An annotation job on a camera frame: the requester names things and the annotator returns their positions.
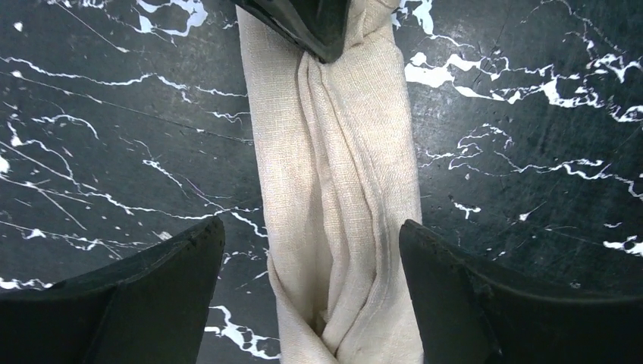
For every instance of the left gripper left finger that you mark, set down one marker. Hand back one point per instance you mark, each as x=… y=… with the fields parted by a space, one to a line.
x=150 y=307

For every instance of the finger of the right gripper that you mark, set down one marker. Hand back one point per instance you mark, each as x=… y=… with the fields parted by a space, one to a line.
x=318 y=27

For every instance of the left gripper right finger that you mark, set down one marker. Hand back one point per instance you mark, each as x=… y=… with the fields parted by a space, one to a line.
x=472 y=310

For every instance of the beige cloth napkin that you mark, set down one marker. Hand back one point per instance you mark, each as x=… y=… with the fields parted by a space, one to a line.
x=338 y=174

